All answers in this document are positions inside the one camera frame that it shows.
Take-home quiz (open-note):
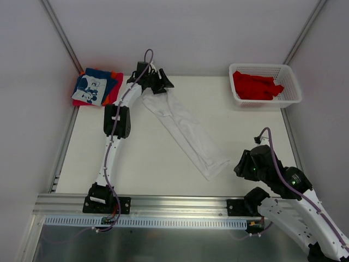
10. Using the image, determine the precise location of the aluminium mounting rail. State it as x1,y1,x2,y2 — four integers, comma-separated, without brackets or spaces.
33,193,243,219

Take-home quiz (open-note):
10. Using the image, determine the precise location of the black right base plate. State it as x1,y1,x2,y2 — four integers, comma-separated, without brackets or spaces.
226,199,260,217

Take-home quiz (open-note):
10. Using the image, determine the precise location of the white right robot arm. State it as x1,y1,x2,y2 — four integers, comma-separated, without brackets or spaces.
234,145,348,261

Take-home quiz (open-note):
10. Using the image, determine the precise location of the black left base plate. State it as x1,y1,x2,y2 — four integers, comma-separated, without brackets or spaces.
82,196,131,215

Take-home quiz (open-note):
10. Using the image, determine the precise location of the white plastic basket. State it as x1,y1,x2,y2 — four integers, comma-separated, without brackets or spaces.
228,63,302,110

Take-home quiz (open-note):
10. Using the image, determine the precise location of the white t shirt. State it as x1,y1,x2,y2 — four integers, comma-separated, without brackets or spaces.
143,92,230,181

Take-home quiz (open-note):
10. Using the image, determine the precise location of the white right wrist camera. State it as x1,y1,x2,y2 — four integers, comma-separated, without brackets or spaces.
254,136,269,145

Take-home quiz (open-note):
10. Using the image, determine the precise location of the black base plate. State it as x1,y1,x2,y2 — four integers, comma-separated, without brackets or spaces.
82,196,131,215
226,199,260,217

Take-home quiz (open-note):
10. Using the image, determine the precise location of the light blue printed t shirt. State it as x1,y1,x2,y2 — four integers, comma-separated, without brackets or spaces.
72,75,107,106

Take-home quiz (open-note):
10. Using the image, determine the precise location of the pink folded t shirt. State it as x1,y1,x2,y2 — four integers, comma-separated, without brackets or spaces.
71,68,123,106

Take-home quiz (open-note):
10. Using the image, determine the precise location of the dark blue folded t shirt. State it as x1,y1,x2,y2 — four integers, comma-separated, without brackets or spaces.
76,67,119,105

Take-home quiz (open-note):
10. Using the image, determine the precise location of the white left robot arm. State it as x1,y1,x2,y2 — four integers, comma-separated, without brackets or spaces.
82,62,174,214

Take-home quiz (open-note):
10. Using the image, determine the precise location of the red t shirt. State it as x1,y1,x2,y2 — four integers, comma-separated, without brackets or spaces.
232,71,284,100

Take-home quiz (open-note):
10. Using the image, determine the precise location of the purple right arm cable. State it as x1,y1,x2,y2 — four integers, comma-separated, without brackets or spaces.
231,127,349,251

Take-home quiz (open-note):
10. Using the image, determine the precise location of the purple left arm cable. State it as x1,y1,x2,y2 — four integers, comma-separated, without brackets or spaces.
97,49,154,233

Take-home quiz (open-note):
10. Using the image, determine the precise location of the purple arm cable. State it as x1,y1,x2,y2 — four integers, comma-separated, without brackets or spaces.
231,127,349,251
97,49,154,233

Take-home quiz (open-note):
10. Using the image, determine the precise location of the white slotted cable duct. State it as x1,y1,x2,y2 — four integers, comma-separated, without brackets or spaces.
44,215,248,230

